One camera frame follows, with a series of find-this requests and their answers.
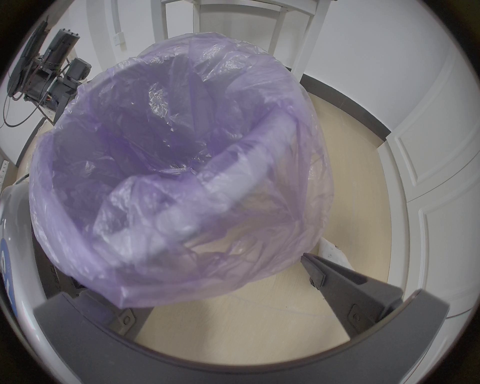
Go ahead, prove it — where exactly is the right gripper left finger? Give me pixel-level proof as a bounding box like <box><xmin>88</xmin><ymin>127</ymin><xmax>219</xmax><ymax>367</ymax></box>
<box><xmin>80</xmin><ymin>288</ymin><xmax>154</xmax><ymax>341</ymax></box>

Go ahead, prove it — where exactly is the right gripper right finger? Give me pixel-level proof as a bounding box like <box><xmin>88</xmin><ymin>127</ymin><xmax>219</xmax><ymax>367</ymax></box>
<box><xmin>301</xmin><ymin>252</ymin><xmax>404</xmax><ymax>341</ymax></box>

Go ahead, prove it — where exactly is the purple plastic bag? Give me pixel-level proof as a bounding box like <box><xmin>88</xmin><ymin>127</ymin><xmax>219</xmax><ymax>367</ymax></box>
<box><xmin>29</xmin><ymin>32</ymin><xmax>335</xmax><ymax>309</ymax></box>

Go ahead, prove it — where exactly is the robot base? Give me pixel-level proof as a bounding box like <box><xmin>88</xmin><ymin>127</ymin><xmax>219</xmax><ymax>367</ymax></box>
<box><xmin>0</xmin><ymin>184</ymin><xmax>76</xmax><ymax>376</ymax></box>

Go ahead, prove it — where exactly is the crumpled white paper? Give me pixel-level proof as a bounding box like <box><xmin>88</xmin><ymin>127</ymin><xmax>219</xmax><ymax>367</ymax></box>
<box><xmin>318</xmin><ymin>236</ymin><xmax>354</xmax><ymax>271</ymax></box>

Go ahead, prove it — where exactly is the white wardrobe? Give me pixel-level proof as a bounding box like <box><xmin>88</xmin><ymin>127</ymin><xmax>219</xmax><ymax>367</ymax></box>
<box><xmin>377</xmin><ymin>37</ymin><xmax>480</xmax><ymax>319</ymax></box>

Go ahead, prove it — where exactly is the white chair with grey cushions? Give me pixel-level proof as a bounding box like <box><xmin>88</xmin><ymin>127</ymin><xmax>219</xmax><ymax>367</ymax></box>
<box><xmin>152</xmin><ymin>0</ymin><xmax>331</xmax><ymax>77</ymax></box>

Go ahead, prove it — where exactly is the black cable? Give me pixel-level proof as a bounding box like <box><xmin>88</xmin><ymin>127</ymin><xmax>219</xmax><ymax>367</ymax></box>
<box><xmin>3</xmin><ymin>94</ymin><xmax>43</xmax><ymax>128</ymax></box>

